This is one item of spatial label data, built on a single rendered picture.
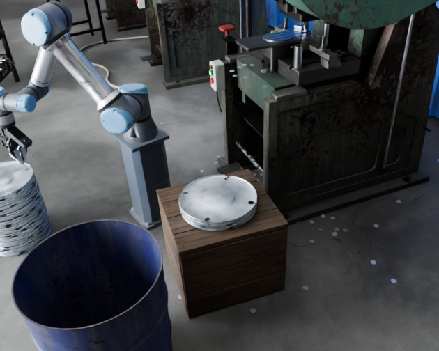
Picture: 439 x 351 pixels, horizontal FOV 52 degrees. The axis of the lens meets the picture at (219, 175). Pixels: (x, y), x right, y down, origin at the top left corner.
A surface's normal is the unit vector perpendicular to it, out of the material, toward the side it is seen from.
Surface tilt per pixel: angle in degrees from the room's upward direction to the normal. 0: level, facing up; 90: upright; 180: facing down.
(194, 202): 0
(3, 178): 0
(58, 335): 92
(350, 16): 90
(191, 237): 0
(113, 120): 96
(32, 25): 84
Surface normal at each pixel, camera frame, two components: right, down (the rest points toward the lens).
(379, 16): 0.37, 0.52
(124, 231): -0.26, 0.53
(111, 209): -0.05, -0.82
